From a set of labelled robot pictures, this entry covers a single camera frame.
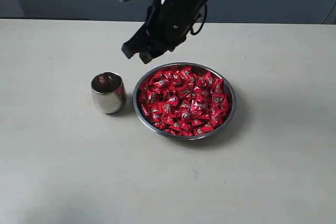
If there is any pile of red wrapped candies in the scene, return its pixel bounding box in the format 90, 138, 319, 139
138, 66, 232, 137

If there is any stainless steel cup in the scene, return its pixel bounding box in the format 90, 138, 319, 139
91, 72, 127, 114

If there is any stainless steel bowl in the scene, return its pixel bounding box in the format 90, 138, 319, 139
132, 62, 237, 141

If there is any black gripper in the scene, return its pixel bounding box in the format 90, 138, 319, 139
121, 0, 205, 64

